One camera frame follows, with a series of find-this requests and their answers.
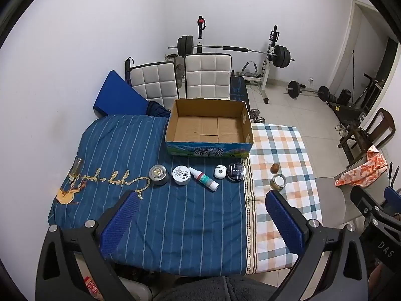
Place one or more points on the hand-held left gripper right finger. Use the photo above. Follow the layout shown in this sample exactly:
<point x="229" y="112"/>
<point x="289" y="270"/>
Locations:
<point x="285" y="222"/>

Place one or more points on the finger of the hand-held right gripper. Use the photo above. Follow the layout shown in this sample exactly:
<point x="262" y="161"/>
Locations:
<point x="362" y="200"/>
<point x="393" y="196"/>

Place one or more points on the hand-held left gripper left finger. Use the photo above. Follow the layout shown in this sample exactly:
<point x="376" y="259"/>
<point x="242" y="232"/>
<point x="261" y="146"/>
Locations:
<point x="120" y="222"/>

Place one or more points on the roll of clear tape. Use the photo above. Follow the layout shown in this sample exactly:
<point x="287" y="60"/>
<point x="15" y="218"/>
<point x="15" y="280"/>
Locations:
<point x="278" y="182"/>

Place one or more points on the brown walnut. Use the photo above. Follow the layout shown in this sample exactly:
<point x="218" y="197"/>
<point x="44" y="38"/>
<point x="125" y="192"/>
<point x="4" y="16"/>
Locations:
<point x="275" y="167"/>

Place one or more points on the silver round tin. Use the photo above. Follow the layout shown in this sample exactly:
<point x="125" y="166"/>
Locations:
<point x="156" y="173"/>

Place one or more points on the black round compact case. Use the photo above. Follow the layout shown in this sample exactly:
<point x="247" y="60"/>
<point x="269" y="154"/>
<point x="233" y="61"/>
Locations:
<point x="237" y="171"/>

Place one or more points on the white round jar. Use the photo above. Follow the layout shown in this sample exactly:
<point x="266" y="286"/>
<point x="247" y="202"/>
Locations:
<point x="181" y="174"/>

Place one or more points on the white earbud case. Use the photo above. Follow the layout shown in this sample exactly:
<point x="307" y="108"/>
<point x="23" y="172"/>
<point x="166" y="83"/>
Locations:
<point x="220" y="171"/>

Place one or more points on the white spray bottle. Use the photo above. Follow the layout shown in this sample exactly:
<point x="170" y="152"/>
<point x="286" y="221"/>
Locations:
<point x="205" y="180"/>

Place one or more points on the cardboard box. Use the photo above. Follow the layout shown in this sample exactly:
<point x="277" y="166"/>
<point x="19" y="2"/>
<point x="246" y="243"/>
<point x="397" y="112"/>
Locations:
<point x="203" y="128"/>

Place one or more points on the grey chair seat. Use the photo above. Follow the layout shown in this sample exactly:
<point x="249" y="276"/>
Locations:
<point x="332" y="197"/>

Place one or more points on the orange patterned cloth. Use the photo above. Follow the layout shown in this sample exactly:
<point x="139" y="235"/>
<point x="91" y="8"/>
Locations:
<point x="366" y="167"/>

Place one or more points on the small glass bottle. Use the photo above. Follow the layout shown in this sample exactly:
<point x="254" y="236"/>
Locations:
<point x="76" y="167"/>

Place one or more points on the dark wooden chair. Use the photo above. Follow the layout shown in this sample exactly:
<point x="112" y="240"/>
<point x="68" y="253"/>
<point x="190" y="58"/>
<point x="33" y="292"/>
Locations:
<point x="383" y="125"/>

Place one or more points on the red snack packet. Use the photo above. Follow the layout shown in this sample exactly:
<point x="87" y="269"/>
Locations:
<point x="93" y="288"/>

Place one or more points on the white shoes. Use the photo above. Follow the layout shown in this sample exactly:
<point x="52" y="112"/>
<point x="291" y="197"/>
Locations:
<point x="341" y="128"/>

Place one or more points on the plaid blanket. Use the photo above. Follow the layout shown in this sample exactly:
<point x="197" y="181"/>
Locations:
<point x="282" y="144"/>

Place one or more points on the black floor bag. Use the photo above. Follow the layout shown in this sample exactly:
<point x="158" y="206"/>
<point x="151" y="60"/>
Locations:
<point x="344" y="97"/>

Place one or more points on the navy cloth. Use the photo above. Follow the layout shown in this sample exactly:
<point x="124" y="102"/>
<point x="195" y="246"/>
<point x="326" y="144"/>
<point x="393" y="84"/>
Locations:
<point x="156" y="108"/>

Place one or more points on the blue foam cushion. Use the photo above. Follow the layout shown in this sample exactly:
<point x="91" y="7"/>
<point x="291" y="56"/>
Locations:
<point x="116" y="97"/>

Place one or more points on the short barbell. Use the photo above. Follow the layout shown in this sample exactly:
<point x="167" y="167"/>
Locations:
<point x="294" y="88"/>

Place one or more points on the white padded chair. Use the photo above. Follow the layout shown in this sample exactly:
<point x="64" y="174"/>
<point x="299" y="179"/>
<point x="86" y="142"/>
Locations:
<point x="206" y="75"/>
<point x="153" y="84"/>

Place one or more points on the black weight bench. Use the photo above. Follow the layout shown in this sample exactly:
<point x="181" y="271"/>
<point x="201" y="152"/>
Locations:
<point x="238" y="87"/>

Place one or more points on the grey exercise machine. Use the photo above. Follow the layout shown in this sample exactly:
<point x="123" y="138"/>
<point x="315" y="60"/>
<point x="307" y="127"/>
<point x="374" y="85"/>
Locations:
<point x="250" y="70"/>

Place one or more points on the white barbell rack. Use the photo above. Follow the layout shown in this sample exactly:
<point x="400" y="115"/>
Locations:
<point x="272" y="42"/>

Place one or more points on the long barbell with black plates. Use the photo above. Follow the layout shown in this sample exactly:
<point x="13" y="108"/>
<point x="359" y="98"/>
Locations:
<point x="235" y="48"/>

